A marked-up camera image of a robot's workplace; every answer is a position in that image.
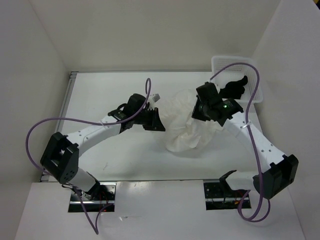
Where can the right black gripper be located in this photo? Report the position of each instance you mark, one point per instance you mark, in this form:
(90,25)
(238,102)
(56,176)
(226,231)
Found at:
(196,114)

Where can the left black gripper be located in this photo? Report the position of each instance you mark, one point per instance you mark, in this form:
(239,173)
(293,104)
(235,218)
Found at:
(156,124)

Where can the white skirt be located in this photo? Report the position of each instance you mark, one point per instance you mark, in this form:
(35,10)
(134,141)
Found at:
(182,132)

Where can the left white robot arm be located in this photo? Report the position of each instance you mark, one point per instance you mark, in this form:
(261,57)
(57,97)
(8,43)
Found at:
(62,153)

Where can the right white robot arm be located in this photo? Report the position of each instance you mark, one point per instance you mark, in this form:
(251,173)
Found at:
(277,170)

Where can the black folded skirt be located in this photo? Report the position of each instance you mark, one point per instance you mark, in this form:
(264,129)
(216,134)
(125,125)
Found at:
(234,89)

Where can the white plastic basket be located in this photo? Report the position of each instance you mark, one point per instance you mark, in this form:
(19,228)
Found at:
(227,69)

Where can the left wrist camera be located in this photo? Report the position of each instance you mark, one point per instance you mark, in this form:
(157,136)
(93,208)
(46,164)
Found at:
(153,98)

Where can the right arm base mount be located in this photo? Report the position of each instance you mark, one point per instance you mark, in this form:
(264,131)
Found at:
(218,199)

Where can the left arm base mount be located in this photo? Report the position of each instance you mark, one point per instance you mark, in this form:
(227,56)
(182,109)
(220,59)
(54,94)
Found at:
(103,200)

